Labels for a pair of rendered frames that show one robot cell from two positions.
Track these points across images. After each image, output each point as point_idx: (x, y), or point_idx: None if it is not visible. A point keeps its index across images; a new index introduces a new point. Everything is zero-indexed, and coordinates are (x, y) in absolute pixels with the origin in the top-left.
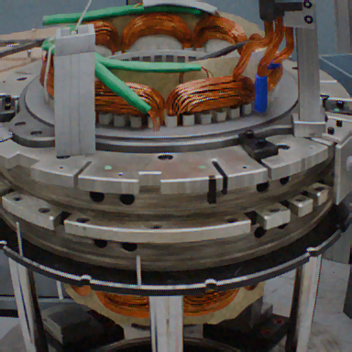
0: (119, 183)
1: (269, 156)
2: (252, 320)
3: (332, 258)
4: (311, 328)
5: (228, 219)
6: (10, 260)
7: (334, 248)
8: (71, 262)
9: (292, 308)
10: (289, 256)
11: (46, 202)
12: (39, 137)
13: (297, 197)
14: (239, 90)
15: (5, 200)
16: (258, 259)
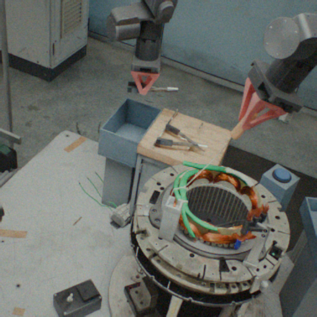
0: (170, 261)
1: (225, 272)
2: None
3: (299, 251)
4: (246, 308)
5: (203, 283)
6: None
7: (301, 247)
8: (151, 267)
9: None
10: (223, 301)
11: None
12: (156, 224)
13: (233, 284)
14: (229, 241)
15: (137, 236)
16: (212, 296)
